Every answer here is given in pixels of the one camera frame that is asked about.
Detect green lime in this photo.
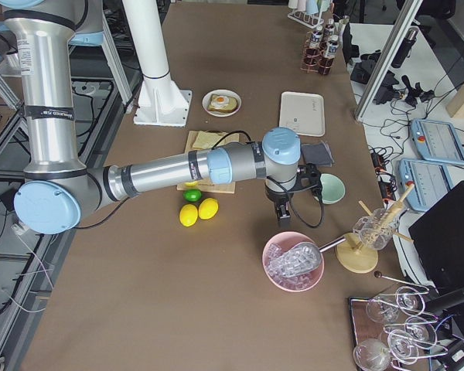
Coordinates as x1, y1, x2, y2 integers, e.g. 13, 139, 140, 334
183, 189, 203, 203

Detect black laptop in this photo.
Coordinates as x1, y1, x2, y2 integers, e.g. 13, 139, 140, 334
409, 181, 464, 289

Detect bread slice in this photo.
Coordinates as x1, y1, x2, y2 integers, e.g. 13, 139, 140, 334
191, 131, 226, 150
207, 94, 238, 114

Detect tea bottle back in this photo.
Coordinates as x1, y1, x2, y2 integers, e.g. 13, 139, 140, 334
321, 19, 335, 48

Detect wine glass rack tray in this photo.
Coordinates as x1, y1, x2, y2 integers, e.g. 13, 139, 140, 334
348, 285, 448, 370

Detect cream rabbit serving tray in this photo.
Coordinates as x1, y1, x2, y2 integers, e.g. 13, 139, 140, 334
278, 91, 326, 137

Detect white round plate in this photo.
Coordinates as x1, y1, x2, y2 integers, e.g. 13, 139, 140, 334
202, 89, 242, 117

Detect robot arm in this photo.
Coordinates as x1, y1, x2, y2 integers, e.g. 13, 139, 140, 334
2, 1, 301, 234

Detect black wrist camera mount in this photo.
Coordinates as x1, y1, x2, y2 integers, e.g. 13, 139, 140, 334
290, 163, 322, 192

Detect metal ice scoop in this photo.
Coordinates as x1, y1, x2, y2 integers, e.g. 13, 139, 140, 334
267, 237, 346, 278

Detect grey folded cloth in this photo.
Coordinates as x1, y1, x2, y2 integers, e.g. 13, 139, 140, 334
301, 141, 335, 167

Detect teach pendant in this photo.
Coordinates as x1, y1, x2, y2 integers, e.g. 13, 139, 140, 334
411, 119, 464, 165
399, 158, 453, 213

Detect whole lemon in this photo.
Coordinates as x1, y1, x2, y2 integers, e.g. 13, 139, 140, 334
198, 198, 219, 220
179, 204, 199, 227

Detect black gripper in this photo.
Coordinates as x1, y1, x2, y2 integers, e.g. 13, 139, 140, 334
265, 177, 296, 226

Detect fried egg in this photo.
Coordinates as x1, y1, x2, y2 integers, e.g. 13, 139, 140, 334
210, 95, 230, 109

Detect wooden cutting board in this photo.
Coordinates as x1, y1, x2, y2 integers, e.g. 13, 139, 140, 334
176, 131, 235, 194

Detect copper wire bottle rack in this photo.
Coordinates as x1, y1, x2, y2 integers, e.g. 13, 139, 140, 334
301, 31, 339, 76

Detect tea bottle right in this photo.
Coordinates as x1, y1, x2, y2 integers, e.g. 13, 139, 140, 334
318, 35, 339, 76

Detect wooden cup stand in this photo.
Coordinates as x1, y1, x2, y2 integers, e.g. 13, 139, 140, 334
336, 182, 415, 274

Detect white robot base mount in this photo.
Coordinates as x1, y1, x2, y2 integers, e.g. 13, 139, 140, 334
123, 0, 192, 128

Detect whole lemon lower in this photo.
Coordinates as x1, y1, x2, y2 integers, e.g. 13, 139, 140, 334
179, 204, 199, 227

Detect glass mug on stand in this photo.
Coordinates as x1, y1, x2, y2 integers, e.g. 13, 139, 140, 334
353, 208, 404, 250

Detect teach pendant upper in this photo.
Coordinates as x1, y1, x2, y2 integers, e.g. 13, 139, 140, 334
411, 119, 464, 165

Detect whole lemon upper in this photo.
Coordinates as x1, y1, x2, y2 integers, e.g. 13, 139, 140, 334
198, 198, 219, 220

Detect mint green bowl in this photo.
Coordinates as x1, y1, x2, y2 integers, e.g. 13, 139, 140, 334
320, 173, 346, 205

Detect tea bottle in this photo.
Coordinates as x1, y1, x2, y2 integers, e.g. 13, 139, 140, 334
318, 35, 339, 76
304, 29, 322, 66
321, 19, 335, 48

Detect teach pendant lower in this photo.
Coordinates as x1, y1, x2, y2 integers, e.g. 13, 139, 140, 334
399, 158, 453, 213

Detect tea bottle front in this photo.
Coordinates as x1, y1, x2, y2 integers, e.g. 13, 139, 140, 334
304, 29, 322, 66

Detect pink ice bowl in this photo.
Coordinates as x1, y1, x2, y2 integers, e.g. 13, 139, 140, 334
262, 231, 324, 292

